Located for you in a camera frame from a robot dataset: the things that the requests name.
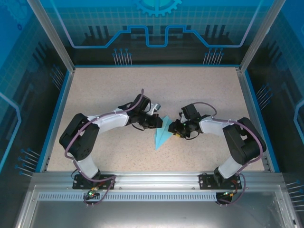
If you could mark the light blue paper sheet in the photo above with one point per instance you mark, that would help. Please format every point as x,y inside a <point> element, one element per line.
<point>160,140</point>

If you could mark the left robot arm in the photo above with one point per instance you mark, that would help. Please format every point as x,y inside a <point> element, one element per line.
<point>78,137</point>

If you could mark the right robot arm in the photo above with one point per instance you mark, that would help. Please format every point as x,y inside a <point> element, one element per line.
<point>244,142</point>

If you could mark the metal tray panel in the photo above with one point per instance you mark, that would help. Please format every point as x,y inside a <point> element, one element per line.
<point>154,213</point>

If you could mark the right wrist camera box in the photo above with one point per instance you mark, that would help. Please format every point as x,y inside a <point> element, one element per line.
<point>183,117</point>

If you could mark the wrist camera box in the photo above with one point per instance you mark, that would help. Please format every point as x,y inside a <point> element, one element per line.
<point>154,108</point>
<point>183,117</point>

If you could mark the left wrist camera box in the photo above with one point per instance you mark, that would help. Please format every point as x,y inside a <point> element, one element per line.
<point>154,108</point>

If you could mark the aluminium mounting rail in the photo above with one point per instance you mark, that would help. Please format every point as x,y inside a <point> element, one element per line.
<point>154,180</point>

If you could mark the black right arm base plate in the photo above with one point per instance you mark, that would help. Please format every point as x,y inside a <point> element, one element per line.
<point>204,181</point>

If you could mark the blue aluminium side frame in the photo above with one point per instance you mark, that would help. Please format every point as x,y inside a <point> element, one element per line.
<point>257,118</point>
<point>56,118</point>

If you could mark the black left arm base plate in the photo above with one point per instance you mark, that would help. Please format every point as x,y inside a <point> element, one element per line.
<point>76,184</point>

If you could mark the aluminium corner post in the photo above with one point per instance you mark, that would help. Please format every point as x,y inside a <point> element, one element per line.
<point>55,40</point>
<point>257,40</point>

